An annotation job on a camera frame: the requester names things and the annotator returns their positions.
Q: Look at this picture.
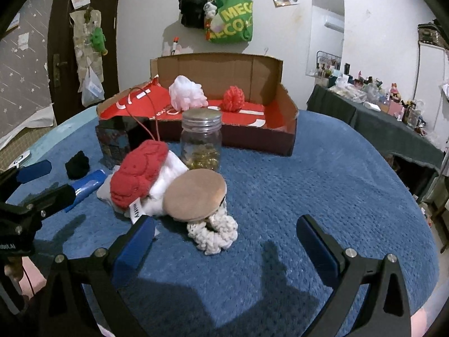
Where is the wall mirror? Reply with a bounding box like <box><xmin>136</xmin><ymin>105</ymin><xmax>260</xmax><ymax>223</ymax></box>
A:
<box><xmin>305</xmin><ymin>0</ymin><xmax>345</xmax><ymax>78</ymax></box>

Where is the red mesh bath puff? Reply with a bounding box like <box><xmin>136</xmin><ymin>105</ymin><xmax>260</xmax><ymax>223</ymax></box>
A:
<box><xmin>223</xmin><ymin>86</ymin><xmax>248</xmax><ymax>113</ymax></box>

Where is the beige round powder puff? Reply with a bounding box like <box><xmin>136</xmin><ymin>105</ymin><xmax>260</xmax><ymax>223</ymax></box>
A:
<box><xmin>164</xmin><ymin>170</ymin><xmax>228</xmax><ymax>222</ymax></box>

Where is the black scrunchie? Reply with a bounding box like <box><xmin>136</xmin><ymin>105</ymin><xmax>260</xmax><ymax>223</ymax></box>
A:
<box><xmin>65</xmin><ymin>150</ymin><xmax>91</xmax><ymax>179</ymax></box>

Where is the dark patterned box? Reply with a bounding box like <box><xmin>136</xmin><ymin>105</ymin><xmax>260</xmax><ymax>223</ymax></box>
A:
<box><xmin>96</xmin><ymin>116</ymin><xmax>159</xmax><ymax>170</ymax></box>

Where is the table with dark green cloth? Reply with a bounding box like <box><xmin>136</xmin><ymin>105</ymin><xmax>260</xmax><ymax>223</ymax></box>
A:
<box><xmin>306</xmin><ymin>84</ymin><xmax>445</xmax><ymax>205</ymax></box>

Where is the white cabinet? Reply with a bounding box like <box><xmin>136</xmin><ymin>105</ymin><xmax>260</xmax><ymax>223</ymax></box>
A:
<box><xmin>413</xmin><ymin>23</ymin><xmax>449</xmax><ymax>141</ymax></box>

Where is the white mesh bath puff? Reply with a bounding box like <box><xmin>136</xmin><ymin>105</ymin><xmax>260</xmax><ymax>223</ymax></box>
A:
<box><xmin>169</xmin><ymin>75</ymin><xmax>209</xmax><ymax>110</ymax></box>

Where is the dark brown door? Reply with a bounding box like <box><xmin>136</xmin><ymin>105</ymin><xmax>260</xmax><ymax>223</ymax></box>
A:
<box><xmin>47</xmin><ymin>0</ymin><xmax>123</xmax><ymax>126</ymax></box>

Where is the cardboard box with red lining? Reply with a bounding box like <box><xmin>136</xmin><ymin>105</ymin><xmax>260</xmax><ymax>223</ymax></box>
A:
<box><xmin>96</xmin><ymin>53</ymin><xmax>299</xmax><ymax>157</ymax></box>

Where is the black bag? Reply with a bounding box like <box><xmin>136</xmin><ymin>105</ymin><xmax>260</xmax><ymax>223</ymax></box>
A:
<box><xmin>178</xmin><ymin>0</ymin><xmax>213</xmax><ymax>29</ymax></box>

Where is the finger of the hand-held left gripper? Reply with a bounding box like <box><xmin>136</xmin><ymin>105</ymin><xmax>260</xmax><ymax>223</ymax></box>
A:
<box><xmin>19</xmin><ymin>169</ymin><xmax>106</xmax><ymax>219</ymax></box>
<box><xmin>0</xmin><ymin>159</ymin><xmax>52</xmax><ymax>199</ymax></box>

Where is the row of cosmetics and figurines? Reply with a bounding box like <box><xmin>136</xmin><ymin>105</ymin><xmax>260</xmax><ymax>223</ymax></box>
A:
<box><xmin>315</xmin><ymin>51</ymin><xmax>449</xmax><ymax>137</ymax></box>

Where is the white fluffy cloth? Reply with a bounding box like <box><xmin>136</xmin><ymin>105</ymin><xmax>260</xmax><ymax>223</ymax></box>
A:
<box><xmin>97</xmin><ymin>150</ymin><xmax>189</xmax><ymax>226</ymax></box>

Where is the glass jar with metal lid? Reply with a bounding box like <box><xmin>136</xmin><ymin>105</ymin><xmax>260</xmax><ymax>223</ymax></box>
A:
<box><xmin>180</xmin><ymin>108</ymin><xmax>224</xmax><ymax>174</ymax></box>

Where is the light blue plastic box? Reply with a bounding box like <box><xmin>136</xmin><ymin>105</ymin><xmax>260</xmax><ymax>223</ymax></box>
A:
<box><xmin>30</xmin><ymin>107</ymin><xmax>99</xmax><ymax>150</ymax></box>

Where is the black and white plush toy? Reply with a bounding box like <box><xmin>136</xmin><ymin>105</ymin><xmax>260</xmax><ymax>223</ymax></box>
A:
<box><xmin>203</xmin><ymin>0</ymin><xmax>220</xmax><ymax>20</ymax></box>

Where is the clear plastic bag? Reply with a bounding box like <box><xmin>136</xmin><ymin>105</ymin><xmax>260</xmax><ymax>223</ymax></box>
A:
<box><xmin>81</xmin><ymin>65</ymin><xmax>105</xmax><ymax>107</ymax></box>

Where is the door handle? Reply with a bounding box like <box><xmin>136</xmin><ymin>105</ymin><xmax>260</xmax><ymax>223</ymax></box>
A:
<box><xmin>52</xmin><ymin>54</ymin><xmax>68</xmax><ymax>87</ymax></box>

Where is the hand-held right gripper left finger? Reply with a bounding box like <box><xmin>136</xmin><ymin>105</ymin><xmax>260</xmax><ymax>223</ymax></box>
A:
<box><xmin>38</xmin><ymin>215</ymin><xmax>157</xmax><ymax>337</ymax></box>

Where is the pale pink plush toy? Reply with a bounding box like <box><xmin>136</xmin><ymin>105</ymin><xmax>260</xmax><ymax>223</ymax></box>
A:
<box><xmin>163</xmin><ymin>36</ymin><xmax>193</xmax><ymax>57</ymax></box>

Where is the green plush toy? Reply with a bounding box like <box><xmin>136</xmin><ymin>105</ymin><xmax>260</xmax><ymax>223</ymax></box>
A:
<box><xmin>90</xmin><ymin>27</ymin><xmax>109</xmax><ymax>56</ymax></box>

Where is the green tote bag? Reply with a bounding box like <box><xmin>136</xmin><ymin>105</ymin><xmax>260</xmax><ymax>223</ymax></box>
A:
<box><xmin>205</xmin><ymin>0</ymin><xmax>254</xmax><ymax>45</ymax></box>

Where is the beige hanging organizer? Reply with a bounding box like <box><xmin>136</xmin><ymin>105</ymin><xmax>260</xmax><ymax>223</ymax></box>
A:
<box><xmin>69</xmin><ymin>8</ymin><xmax>104</xmax><ymax>89</ymax></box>

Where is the red plush pouch with cord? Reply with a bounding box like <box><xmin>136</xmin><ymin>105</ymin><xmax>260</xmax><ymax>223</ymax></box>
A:
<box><xmin>110</xmin><ymin>86</ymin><xmax>171</xmax><ymax>226</ymax></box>

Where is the white crochet scrunchie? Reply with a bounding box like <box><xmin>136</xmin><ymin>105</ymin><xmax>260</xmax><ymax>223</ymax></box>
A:
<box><xmin>186</xmin><ymin>198</ymin><xmax>239</xmax><ymax>257</ymax></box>

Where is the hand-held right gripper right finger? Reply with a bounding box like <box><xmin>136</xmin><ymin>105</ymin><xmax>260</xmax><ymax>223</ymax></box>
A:
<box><xmin>296</xmin><ymin>214</ymin><xmax>413</xmax><ymax>337</ymax></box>

